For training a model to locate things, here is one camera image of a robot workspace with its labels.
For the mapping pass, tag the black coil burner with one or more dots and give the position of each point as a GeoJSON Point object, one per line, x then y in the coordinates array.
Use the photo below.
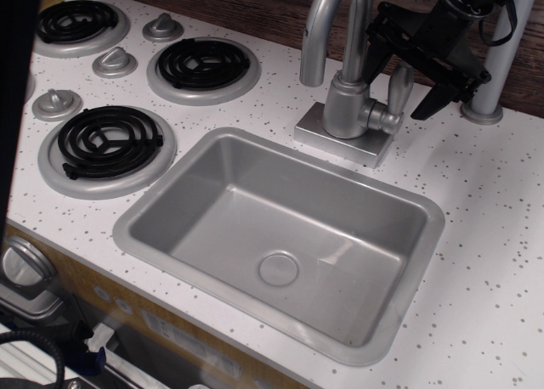
{"type": "Point", "coordinates": [77, 28]}
{"type": "Point", "coordinates": [106, 152]}
{"type": "Point", "coordinates": [203, 71]}

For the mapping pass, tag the grey stove knob middle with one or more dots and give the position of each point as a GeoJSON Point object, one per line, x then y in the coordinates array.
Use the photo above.
{"type": "Point", "coordinates": [116, 63]}

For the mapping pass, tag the dark blurred foreground object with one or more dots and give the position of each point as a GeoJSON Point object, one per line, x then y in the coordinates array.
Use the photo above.
{"type": "Point", "coordinates": [18, 19]}

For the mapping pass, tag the grey stove knob back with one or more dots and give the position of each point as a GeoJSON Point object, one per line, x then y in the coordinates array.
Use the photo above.
{"type": "Point", "coordinates": [162, 29]}

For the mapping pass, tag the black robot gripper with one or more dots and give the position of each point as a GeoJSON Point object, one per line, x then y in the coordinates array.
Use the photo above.
{"type": "Point", "coordinates": [433, 43]}

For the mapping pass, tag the grey stove knob front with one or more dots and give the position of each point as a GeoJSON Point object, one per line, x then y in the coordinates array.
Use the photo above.
{"type": "Point", "coordinates": [57, 105]}

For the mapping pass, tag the silver curved toy faucet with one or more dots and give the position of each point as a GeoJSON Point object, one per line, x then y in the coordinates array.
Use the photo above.
{"type": "Point", "coordinates": [341, 125]}

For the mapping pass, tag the black coil burner middle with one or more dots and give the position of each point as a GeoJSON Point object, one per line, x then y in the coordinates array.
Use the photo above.
{"type": "Point", "coordinates": [203, 71]}

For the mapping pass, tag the black coil burner back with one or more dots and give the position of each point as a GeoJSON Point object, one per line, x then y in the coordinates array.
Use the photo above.
{"type": "Point", "coordinates": [77, 28]}

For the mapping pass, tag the grey vertical support pole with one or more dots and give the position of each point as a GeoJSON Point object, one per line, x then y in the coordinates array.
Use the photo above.
{"type": "Point", "coordinates": [484, 108]}

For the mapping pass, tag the grey oven dial knob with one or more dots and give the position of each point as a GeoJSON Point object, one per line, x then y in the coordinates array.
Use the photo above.
{"type": "Point", "coordinates": [24, 268]}

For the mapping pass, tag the grey stove knob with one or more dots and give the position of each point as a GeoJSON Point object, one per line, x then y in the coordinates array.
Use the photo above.
{"type": "Point", "coordinates": [162, 29]}
{"type": "Point", "coordinates": [57, 105]}
{"type": "Point", "coordinates": [116, 63]}

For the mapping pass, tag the grey plastic sink basin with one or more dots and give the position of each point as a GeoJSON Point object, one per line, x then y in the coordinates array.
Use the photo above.
{"type": "Point", "coordinates": [327, 256]}

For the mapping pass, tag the silver faucet lever handle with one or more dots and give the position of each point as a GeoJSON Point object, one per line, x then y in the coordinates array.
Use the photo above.
{"type": "Point", "coordinates": [388, 117]}

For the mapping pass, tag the black coil burner front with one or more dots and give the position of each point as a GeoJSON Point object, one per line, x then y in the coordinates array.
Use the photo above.
{"type": "Point", "coordinates": [106, 152]}

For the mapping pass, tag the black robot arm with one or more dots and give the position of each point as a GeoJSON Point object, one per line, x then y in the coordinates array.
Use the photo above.
{"type": "Point", "coordinates": [476, 11]}

